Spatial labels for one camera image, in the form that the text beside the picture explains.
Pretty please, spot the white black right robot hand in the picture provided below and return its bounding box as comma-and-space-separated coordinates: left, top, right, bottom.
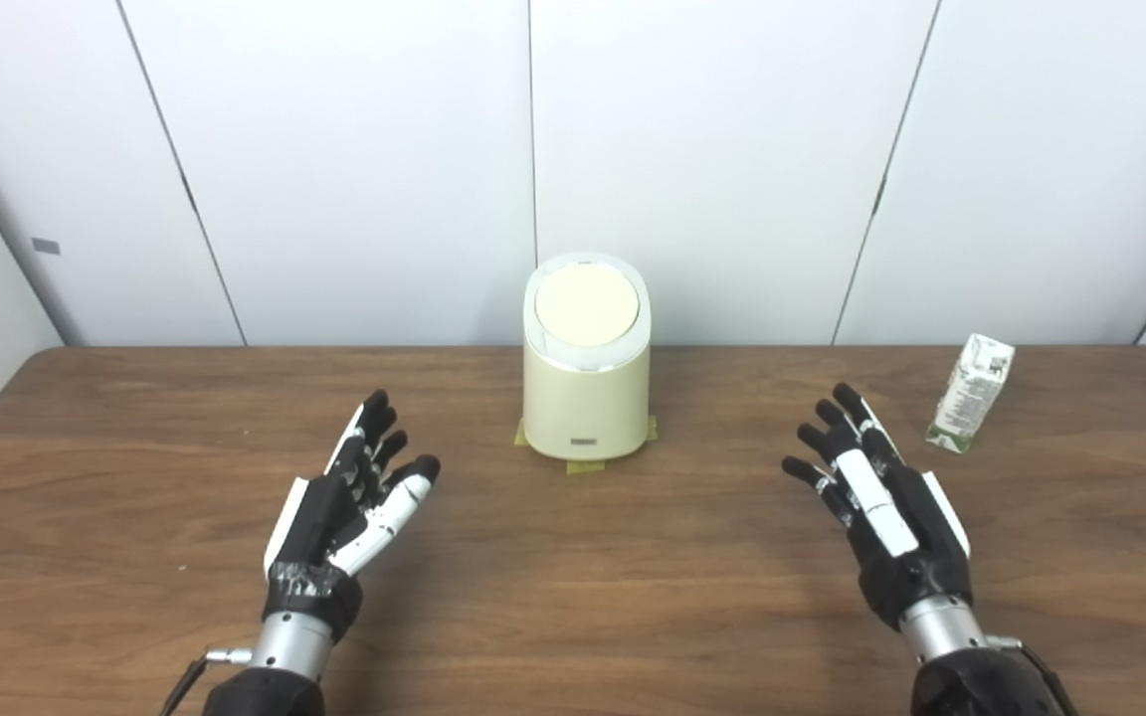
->
782, 382, 974, 632

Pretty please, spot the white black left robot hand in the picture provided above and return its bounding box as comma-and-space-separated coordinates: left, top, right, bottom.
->
263, 389, 442, 642

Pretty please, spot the white green milk carton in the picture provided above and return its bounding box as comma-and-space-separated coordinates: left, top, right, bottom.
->
925, 333, 1017, 454

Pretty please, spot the cream round bin lid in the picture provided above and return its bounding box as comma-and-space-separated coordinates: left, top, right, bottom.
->
534, 264, 641, 348

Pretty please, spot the cream-colored round bin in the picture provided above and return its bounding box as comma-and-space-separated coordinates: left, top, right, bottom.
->
521, 253, 652, 461

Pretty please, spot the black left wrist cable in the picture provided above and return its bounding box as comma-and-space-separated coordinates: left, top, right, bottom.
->
160, 646, 254, 716

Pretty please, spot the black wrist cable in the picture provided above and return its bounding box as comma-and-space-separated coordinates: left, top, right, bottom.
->
160, 646, 254, 716
986, 636, 1081, 716

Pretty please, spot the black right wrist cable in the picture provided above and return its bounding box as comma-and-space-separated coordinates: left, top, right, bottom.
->
986, 636, 1081, 716

